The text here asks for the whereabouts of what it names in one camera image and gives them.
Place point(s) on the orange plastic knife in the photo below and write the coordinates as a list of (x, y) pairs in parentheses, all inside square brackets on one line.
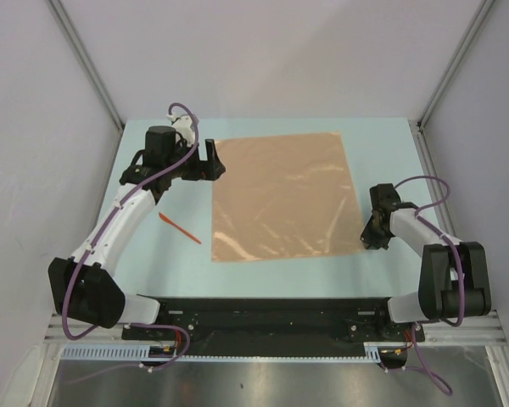
[(186, 233)]

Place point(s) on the orange cloth napkin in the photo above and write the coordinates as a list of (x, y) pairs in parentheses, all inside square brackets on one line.
[(284, 197)]

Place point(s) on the aluminium frame post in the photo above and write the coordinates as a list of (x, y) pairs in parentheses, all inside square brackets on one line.
[(73, 37), (466, 42)]

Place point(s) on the right aluminium frame post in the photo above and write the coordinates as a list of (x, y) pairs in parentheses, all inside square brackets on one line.
[(466, 42)]

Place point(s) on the left aluminium frame post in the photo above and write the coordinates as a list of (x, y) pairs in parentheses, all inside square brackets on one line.
[(73, 37)]

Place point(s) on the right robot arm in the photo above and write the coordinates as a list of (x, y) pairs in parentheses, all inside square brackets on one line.
[(454, 279)]

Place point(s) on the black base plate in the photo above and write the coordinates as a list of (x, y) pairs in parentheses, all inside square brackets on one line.
[(274, 327)]

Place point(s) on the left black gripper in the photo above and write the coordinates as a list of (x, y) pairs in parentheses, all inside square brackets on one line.
[(208, 170)]

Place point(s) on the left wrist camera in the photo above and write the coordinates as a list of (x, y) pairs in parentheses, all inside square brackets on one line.
[(184, 126)]

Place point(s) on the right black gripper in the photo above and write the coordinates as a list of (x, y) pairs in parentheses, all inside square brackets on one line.
[(372, 242)]

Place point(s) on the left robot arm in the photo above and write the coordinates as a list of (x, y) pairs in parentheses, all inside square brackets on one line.
[(83, 285)]

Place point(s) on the right aluminium side rail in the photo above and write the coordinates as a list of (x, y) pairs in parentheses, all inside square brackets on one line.
[(436, 189)]

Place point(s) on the grey slotted cable duct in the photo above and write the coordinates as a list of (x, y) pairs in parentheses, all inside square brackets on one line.
[(368, 353)]

